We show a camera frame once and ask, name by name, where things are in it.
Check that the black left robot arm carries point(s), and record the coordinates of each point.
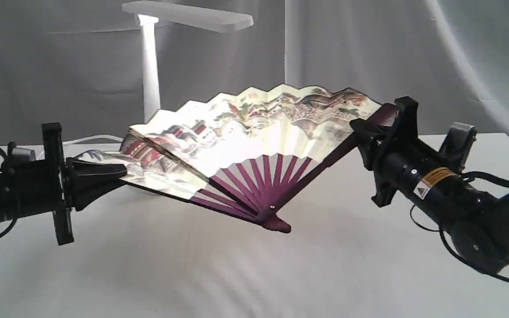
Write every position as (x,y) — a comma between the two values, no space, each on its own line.
(25,190)

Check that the white backdrop curtain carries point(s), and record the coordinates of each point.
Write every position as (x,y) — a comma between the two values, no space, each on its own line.
(80,61)

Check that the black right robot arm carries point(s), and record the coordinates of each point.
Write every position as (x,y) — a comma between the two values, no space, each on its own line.
(470,209)

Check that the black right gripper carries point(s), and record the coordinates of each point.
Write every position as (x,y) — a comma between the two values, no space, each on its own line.
(378,141)

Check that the painted paper folding fan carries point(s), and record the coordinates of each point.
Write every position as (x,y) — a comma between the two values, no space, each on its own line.
(244,155)

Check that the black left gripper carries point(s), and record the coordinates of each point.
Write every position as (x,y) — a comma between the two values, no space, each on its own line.
(83,195)

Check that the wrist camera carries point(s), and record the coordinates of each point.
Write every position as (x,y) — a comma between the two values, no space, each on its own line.
(18,155)
(457,145)

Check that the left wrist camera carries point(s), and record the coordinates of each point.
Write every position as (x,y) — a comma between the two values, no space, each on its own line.
(18,155)

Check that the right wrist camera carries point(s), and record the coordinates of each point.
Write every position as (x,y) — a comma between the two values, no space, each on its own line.
(457,145)

